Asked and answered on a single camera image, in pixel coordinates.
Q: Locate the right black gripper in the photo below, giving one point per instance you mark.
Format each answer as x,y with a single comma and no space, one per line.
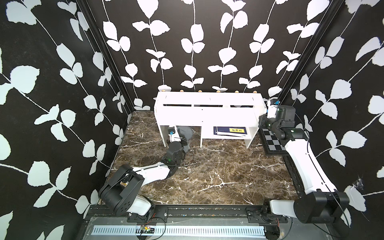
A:
262,120

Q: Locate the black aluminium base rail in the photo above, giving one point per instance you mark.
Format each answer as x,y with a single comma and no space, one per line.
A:
251,213

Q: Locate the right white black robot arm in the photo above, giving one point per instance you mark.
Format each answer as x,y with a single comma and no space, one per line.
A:
322,203

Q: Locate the white wooden bookshelf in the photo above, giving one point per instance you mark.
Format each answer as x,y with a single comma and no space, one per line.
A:
209,110

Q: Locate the dark blue book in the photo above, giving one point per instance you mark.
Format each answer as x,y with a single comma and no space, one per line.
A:
230,131

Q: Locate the black white checkerboard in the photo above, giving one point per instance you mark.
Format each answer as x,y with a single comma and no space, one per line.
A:
271,144

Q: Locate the white perforated cable duct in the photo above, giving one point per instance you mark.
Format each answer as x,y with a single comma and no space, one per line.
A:
184,231

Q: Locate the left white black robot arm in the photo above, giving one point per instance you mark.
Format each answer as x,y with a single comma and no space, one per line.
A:
121,192

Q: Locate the grey microfibre cloth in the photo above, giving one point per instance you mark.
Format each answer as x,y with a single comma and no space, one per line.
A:
185,134

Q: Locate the small electronics board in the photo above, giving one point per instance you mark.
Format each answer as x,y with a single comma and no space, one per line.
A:
146,229

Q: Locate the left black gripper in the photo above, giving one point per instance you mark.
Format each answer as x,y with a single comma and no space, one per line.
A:
179,138

